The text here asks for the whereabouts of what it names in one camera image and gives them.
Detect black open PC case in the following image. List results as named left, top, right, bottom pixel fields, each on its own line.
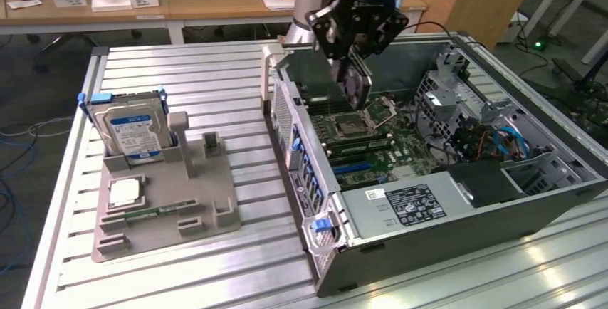
left=260, top=31, right=608, bottom=298

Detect CPU socket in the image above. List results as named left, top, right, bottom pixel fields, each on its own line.
left=334, top=111, right=376, bottom=137

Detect installed green RAM stick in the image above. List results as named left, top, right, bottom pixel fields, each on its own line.
left=326, top=140, right=389, bottom=156
left=322, top=137, right=384, bottom=147

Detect grey parts rack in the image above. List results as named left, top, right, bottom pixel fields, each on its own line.
left=92, top=111, right=242, bottom=264

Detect hard disk blue label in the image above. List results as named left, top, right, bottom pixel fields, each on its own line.
left=92, top=98, right=177, bottom=164

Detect green loose RAM stick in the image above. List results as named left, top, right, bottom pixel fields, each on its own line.
left=124, top=206, right=184, bottom=219

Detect grey metal disk bay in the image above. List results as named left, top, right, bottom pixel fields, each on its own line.
left=414, top=70, right=481, bottom=139

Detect grey power supply unit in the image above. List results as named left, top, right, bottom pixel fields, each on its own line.
left=338, top=172, right=474, bottom=242

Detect black chair base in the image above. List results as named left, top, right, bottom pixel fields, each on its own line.
left=28, top=31, right=144, bottom=73

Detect green motherboard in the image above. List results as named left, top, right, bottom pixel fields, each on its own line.
left=302, top=91, right=452, bottom=191

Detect black graphics card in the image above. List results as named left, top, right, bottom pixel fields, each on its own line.
left=330, top=56, right=374, bottom=111

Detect flat white box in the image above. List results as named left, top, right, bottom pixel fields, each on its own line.
left=89, top=0, right=133, bottom=13

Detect black metal stand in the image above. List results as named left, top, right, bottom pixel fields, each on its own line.
left=550, top=34, right=608, bottom=125

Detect wooden cabinet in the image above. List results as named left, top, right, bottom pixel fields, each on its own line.
left=405, top=0, right=545, bottom=50

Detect white card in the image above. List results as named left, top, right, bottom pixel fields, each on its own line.
left=5, top=0, right=44, bottom=10

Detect red wire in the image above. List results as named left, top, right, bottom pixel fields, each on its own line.
left=476, top=130, right=490, bottom=161

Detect black cable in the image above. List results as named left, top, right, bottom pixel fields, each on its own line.
left=405, top=19, right=454, bottom=39

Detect blue disk caddy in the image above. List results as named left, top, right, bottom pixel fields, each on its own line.
left=77, top=88, right=170, bottom=122

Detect blue floor cables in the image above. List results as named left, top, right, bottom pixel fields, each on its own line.
left=0, top=120, right=41, bottom=274

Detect metal socket cover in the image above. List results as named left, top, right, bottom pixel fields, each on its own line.
left=370, top=95, right=398, bottom=122

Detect wooden desk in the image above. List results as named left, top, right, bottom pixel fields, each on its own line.
left=0, top=0, right=428, bottom=45

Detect silver CPU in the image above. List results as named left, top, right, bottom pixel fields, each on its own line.
left=108, top=179, right=144, bottom=207

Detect blue wire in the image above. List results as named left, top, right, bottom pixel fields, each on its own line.
left=493, top=125, right=532, bottom=162

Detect white table frame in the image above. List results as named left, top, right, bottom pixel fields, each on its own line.
left=520, top=0, right=608, bottom=64

